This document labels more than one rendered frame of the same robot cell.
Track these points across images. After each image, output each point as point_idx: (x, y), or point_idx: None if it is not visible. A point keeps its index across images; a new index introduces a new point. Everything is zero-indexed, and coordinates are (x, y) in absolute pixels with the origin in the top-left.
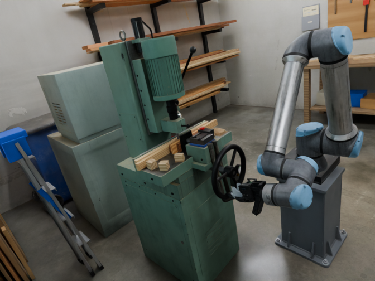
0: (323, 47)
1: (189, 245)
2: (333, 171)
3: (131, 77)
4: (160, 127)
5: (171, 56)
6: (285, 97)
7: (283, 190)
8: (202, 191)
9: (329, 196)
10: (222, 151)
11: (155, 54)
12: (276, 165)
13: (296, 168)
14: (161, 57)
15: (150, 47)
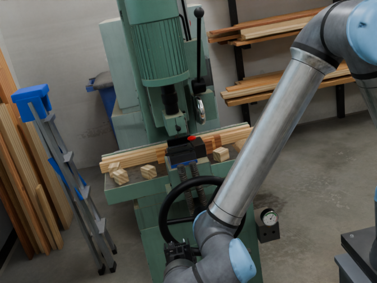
0: (338, 42)
1: None
2: None
3: (133, 44)
4: (161, 121)
5: (154, 23)
6: (259, 125)
7: (167, 281)
8: (186, 229)
9: None
10: (182, 183)
11: (133, 18)
12: (201, 237)
13: (210, 255)
14: (139, 23)
15: (128, 8)
